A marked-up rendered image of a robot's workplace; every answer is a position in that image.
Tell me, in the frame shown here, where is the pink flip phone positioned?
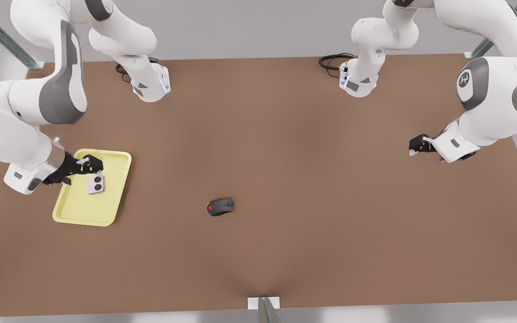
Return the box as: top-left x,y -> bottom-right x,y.
88,175 -> 106,195

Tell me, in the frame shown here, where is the yellow plastic tray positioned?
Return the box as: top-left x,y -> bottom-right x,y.
52,148 -> 132,227

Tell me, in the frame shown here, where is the black computer mouse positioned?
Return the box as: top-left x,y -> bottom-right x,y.
206,197 -> 236,217

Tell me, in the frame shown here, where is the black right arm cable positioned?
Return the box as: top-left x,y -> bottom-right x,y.
115,57 -> 160,83

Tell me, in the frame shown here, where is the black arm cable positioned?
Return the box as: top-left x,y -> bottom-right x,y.
115,57 -> 160,83
318,53 -> 356,79

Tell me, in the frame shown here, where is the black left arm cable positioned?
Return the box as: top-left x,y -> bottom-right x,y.
318,53 -> 356,79

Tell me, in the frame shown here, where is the silver frame post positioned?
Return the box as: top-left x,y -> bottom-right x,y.
247,296 -> 281,323
463,0 -> 517,60
0,2 -> 46,70

